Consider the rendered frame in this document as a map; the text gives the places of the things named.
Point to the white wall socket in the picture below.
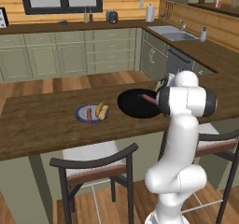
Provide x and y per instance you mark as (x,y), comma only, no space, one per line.
(142,4)

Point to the black bowl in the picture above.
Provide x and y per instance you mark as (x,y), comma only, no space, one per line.
(135,108)

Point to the green glass bottle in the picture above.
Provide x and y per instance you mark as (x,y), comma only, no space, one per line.
(86,15)

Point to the grey steel sink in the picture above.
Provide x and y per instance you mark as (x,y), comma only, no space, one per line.
(172,33)

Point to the white paper towel roll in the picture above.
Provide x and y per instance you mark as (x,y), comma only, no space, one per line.
(150,13)

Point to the brown sausage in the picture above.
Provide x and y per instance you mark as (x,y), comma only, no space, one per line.
(150,99)
(89,115)

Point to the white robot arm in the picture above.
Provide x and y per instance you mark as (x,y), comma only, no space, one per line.
(182,146)

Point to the black chair with white seat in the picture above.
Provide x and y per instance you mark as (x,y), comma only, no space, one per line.
(93,159)
(214,140)

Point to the white soap dispenser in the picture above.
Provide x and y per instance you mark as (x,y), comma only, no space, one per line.
(203,35)

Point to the small blue dish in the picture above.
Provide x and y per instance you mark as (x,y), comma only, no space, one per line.
(63,23)

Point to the rail with hanging tools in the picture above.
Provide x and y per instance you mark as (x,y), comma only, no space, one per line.
(169,9)

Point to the silver tap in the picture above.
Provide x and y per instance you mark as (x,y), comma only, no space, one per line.
(182,25)

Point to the green base cupboard run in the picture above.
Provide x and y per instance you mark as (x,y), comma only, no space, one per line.
(68,55)

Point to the dark purple bottle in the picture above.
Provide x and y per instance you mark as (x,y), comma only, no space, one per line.
(91,15)

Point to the white bottle with red label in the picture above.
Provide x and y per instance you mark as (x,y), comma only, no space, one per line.
(219,2)

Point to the blue rimmed plate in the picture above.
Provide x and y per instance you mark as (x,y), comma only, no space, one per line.
(81,113)

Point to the yellow hot dog bun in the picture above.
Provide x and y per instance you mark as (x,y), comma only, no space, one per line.
(102,111)

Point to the dark grey dishwasher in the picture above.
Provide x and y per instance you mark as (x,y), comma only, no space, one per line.
(177,61)

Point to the green cupboard under sink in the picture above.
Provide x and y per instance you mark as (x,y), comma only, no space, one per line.
(154,56)

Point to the black small appliance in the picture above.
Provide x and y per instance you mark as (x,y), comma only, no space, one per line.
(112,17)

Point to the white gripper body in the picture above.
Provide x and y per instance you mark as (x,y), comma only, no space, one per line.
(162,82)

